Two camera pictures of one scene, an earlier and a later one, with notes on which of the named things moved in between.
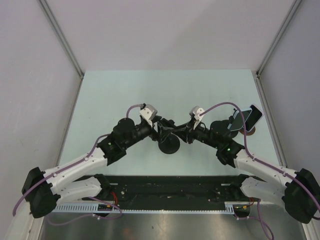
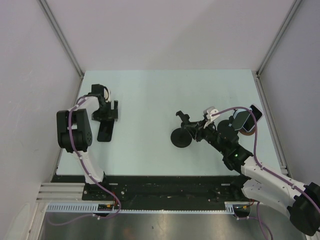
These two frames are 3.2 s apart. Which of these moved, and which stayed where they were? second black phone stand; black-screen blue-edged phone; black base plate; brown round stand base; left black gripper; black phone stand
Moved: left black gripper; black phone stand
Stayed: second black phone stand; brown round stand base; black-screen blue-edged phone; black base plate
